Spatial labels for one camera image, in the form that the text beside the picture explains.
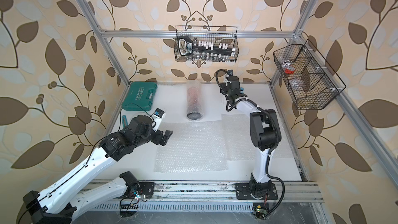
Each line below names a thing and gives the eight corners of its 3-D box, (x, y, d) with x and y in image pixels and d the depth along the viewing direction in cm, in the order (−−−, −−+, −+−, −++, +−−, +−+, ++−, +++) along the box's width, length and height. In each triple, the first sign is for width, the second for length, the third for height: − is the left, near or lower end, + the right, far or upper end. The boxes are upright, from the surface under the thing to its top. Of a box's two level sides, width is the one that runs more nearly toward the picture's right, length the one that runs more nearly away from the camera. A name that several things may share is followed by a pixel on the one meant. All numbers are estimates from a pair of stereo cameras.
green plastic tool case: (122, 111, 106) (119, 107, 103) (133, 86, 122) (130, 81, 118) (151, 111, 106) (149, 107, 103) (158, 86, 122) (156, 81, 118)
